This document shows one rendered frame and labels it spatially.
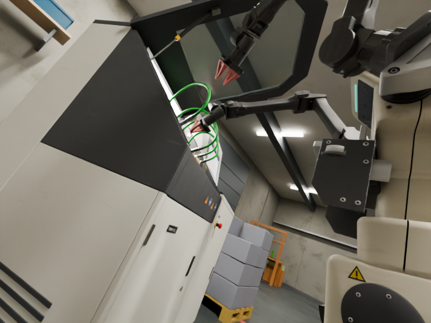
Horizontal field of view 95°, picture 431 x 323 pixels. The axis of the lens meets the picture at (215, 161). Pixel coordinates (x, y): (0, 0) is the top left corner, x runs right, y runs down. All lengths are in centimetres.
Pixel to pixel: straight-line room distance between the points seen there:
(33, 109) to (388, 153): 124
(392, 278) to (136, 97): 85
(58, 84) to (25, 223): 61
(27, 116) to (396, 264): 125
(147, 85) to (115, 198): 45
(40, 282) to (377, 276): 77
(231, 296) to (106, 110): 216
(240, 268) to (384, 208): 206
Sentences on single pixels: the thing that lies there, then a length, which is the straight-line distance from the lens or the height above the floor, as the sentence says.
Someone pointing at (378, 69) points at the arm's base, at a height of 116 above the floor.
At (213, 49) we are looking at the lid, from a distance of 129.
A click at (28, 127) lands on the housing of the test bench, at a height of 82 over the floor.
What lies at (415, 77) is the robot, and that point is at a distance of 50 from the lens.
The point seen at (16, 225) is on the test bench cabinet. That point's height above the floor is 53.
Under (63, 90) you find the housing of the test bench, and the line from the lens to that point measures 112.
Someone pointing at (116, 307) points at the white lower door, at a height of 48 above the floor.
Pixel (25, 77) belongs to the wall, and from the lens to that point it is 376.
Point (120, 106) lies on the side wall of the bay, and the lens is 86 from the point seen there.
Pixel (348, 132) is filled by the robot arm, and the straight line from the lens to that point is 90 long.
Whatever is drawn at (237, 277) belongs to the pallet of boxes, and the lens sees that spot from 248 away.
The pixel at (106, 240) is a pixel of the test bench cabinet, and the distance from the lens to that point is 66.
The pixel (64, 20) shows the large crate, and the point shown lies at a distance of 348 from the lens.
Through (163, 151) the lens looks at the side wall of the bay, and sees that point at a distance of 65.
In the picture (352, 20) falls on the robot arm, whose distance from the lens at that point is 60.
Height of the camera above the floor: 75
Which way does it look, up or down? 18 degrees up
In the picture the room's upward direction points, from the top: 24 degrees clockwise
